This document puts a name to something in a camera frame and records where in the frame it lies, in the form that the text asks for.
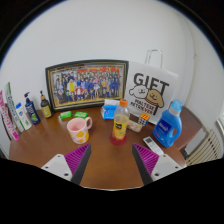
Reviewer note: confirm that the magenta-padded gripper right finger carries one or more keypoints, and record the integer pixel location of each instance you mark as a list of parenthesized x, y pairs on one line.
[(147, 160)]

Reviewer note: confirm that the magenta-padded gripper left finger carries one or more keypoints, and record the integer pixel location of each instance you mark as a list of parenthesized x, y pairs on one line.
[(76, 160)]

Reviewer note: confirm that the orange-capped juice bottle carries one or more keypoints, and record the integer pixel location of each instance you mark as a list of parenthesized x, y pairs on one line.
[(120, 125)]

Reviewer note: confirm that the white remote control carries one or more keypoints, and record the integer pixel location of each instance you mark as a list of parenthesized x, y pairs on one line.
[(153, 145)]

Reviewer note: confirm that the pink mug with yellow fruit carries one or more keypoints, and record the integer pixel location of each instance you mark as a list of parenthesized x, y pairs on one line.
[(78, 131)]

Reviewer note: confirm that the blue detergent bottle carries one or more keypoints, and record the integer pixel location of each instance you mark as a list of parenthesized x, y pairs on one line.
[(167, 128)]

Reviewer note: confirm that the brown wooden side table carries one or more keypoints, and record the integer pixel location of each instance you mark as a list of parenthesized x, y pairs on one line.
[(190, 125)]

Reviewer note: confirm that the blue tissue pack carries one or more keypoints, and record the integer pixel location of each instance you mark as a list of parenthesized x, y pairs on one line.
[(108, 111)]

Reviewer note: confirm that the white radiator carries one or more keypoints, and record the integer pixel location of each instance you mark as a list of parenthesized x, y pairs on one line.
[(205, 150)]

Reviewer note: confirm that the dark bottle with yellow label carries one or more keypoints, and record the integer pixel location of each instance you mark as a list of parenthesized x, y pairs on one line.
[(46, 108)]

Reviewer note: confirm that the dark blue pump bottle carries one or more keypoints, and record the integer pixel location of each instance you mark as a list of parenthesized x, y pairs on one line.
[(32, 111)]

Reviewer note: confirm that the white shampoo bottle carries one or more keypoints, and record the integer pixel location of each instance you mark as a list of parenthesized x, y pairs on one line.
[(24, 118)]

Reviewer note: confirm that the white printed gift bag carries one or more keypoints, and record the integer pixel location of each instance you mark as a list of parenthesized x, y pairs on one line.
[(151, 83)]

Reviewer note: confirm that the framed group picture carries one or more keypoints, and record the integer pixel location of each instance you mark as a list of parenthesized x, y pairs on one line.
[(86, 83)]

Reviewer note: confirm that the tall pink printed box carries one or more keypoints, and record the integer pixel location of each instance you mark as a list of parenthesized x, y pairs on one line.
[(8, 118)]

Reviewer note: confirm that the tall white printed box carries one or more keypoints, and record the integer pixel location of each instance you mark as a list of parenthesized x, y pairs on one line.
[(12, 105)]

